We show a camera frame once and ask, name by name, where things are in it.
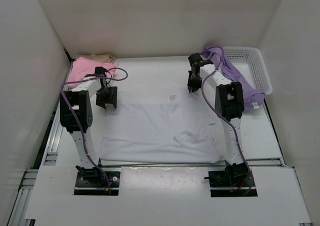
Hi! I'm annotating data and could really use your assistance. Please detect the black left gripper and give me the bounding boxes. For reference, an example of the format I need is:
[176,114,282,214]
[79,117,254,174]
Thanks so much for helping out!
[96,85,118,109]

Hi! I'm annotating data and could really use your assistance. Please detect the beige t shirt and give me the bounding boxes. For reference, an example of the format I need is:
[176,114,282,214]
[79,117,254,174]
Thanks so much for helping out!
[75,54,116,63]

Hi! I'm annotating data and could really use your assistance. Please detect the pink t shirt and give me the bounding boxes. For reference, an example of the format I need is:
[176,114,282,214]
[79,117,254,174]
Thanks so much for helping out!
[67,57,116,82]

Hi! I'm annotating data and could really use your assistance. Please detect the white t shirt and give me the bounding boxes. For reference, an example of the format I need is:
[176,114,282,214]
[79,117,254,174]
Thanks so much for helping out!
[99,91,222,164]

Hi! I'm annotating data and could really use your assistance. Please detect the lavender t shirt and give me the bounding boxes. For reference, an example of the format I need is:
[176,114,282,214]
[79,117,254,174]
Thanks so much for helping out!
[201,45,265,112]

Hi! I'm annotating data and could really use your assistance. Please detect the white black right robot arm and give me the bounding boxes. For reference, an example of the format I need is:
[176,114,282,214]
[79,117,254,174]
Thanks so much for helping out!
[187,63,248,186]

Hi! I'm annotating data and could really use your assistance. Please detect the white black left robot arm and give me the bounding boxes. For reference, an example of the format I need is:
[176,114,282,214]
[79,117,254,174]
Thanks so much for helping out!
[59,74,118,188]

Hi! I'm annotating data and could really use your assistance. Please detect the white plastic laundry basket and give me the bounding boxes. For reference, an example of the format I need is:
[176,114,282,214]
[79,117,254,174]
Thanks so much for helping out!
[223,46,273,96]

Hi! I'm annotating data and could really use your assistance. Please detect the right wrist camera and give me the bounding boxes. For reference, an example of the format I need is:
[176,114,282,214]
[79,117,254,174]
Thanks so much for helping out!
[187,53,214,68]

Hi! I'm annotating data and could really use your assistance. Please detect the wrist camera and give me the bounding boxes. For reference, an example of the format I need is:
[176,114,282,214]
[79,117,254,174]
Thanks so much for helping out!
[187,53,214,68]
[84,66,109,78]

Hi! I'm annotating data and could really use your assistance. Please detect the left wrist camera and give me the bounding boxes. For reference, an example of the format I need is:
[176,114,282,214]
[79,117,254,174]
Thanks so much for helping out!
[84,66,109,78]

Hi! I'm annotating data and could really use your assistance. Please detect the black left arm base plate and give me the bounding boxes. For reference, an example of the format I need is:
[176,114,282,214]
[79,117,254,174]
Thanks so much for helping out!
[73,166,121,196]

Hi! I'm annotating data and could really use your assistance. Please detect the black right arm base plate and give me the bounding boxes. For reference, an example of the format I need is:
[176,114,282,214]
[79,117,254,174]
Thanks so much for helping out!
[203,170,258,198]

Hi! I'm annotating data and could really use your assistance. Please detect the aluminium frame rail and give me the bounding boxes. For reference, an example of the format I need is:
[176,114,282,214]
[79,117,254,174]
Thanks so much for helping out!
[7,58,287,226]

